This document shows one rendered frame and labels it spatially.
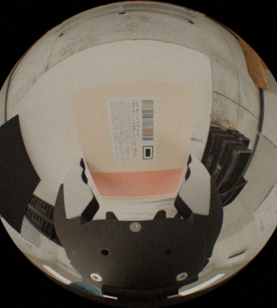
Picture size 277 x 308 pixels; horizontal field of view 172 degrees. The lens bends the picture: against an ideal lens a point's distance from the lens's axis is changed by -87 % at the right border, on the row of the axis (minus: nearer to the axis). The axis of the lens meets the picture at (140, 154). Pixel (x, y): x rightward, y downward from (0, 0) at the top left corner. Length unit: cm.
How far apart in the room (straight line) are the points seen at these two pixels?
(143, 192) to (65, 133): 18
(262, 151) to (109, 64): 261
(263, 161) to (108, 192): 260
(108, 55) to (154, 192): 23
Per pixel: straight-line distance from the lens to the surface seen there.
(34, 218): 73
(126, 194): 16
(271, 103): 252
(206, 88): 21
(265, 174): 260
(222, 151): 67
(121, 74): 17
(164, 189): 15
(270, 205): 272
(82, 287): 27
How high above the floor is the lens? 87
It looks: 58 degrees down
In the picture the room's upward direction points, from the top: 175 degrees clockwise
